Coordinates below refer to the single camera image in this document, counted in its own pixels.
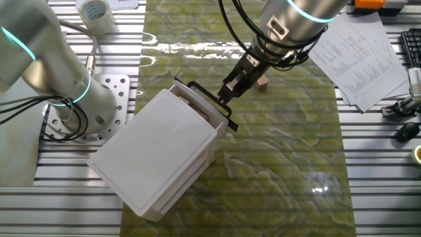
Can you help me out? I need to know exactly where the drawer with black handle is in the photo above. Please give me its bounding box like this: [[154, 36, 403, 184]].
[[169, 77, 239, 138]]

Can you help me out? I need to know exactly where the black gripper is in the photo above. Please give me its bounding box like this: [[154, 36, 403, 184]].
[[216, 54, 270, 105]]

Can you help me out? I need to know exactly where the printed paper sheet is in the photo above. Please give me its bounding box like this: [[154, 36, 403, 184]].
[[309, 22, 410, 113], [338, 12, 411, 106]]

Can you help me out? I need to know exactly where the black keyboard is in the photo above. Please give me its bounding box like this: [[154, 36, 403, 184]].
[[400, 28, 421, 68]]

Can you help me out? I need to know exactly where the black cable bundle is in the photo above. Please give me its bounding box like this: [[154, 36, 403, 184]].
[[0, 0, 330, 142]]

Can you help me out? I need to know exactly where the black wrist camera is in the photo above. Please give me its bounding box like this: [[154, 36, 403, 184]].
[[272, 49, 310, 72]]

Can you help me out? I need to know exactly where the metal camera mount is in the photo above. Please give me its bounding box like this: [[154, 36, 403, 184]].
[[381, 94, 421, 120]]

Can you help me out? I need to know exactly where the cream round cup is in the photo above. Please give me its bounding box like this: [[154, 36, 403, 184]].
[[410, 144, 421, 165]]

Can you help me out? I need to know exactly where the clear tape roll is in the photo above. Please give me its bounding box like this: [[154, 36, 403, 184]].
[[78, 0, 116, 36]]

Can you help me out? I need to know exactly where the white drawer cabinet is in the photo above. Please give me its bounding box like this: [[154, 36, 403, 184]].
[[87, 88, 220, 222]]

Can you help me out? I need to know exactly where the black computer mouse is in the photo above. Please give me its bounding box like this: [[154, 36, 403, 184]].
[[394, 122, 421, 143]]

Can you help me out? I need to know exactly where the grey cable with metal connector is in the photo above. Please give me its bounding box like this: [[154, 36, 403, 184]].
[[59, 19, 99, 77]]

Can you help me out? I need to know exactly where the silver finned camera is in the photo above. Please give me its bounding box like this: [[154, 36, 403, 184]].
[[407, 67, 421, 96]]

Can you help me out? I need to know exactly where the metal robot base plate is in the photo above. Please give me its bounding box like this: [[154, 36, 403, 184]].
[[42, 74, 132, 145]]

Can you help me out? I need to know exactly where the green marble pattern mat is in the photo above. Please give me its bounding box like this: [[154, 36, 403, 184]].
[[120, 0, 358, 237]]

